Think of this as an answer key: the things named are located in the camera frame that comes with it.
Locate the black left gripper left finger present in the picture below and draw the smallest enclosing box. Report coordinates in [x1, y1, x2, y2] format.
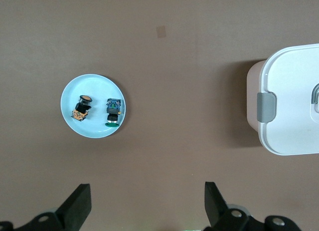
[0, 183, 92, 231]

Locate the light blue round plate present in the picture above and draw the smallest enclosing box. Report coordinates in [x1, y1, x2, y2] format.
[60, 74, 130, 139]

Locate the small dark blue part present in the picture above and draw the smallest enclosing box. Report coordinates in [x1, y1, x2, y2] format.
[104, 98, 123, 128]

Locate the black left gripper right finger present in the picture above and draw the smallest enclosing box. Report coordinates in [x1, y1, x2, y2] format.
[203, 181, 304, 231]

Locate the orange push-button switch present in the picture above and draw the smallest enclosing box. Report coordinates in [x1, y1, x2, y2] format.
[70, 94, 93, 122]

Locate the white lidded storage box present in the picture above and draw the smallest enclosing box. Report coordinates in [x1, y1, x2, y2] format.
[246, 43, 319, 156]

